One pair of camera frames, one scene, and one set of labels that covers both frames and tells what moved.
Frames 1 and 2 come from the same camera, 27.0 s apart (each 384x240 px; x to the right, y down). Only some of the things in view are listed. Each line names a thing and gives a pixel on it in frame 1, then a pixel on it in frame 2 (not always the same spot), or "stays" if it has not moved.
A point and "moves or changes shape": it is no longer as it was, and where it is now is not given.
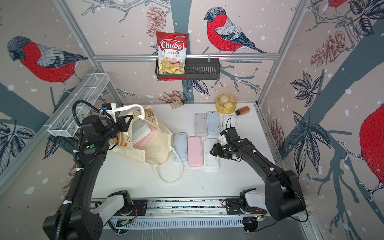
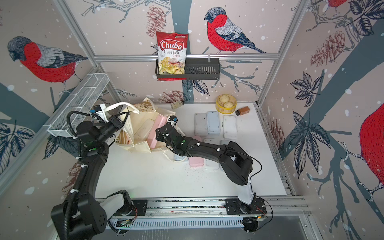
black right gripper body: (224, 151) → (160, 138)
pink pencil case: (144, 142) → (160, 121)
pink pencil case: (194, 151) stays
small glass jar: (176, 104) stays
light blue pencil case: (213, 122) stays
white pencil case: (200, 124) stays
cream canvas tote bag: (156, 152) → (180, 131)
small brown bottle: (243, 110) stays
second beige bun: (228, 104) stays
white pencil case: (140, 130) moves or changes shape
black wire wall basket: (196, 69) stays
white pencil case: (229, 121) stays
